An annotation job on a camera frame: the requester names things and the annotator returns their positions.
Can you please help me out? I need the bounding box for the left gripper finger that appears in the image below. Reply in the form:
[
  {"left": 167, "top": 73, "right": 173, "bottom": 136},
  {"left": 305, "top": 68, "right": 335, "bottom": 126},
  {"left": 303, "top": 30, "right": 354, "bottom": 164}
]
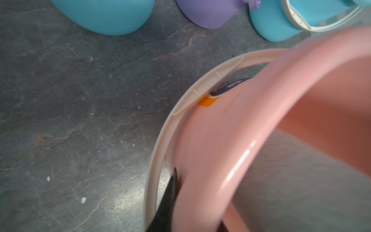
[{"left": 146, "top": 168, "right": 178, "bottom": 232}]

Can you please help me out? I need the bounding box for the pink plastic bucket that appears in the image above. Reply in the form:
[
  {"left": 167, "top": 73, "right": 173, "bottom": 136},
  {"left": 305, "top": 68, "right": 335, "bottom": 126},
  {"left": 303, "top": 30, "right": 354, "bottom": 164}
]
[{"left": 144, "top": 26, "right": 371, "bottom": 232}]

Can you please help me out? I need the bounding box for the blue bucket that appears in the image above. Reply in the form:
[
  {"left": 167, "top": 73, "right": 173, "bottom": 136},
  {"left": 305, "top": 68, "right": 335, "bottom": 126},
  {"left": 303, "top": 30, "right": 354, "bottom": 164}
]
[
  {"left": 52, "top": 0, "right": 155, "bottom": 36},
  {"left": 250, "top": 1, "right": 371, "bottom": 42}
]

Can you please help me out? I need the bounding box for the purple bucket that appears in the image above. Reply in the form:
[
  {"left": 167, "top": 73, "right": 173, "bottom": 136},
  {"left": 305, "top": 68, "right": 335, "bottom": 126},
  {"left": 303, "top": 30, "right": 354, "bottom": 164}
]
[{"left": 176, "top": 0, "right": 261, "bottom": 29}]

